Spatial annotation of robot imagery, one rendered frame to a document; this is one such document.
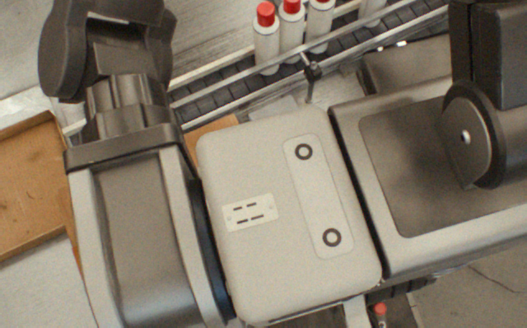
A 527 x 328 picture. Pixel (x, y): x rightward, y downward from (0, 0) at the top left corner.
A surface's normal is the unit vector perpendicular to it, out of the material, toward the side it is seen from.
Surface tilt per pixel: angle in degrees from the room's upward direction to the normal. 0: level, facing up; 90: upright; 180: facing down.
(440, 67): 0
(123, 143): 0
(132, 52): 40
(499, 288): 0
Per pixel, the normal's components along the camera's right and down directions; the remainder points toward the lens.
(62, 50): -0.75, -0.02
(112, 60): 0.61, -0.43
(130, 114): 0.18, -0.39
